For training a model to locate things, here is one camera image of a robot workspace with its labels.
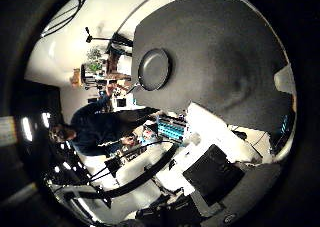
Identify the green potted plant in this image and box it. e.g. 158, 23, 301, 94
85, 46, 105, 73

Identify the person in dark clothes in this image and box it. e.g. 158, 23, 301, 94
49, 85, 162, 157

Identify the wooden shelf unit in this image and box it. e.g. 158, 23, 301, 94
104, 32, 134, 82

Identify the blue rack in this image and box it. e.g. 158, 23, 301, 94
156, 114, 186, 143

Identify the thick black cable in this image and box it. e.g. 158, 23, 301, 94
98, 142, 181, 200

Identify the black stand with boom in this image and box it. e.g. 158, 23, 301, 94
83, 26, 115, 45

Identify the dark frying pan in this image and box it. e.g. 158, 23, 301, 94
125, 48, 173, 95

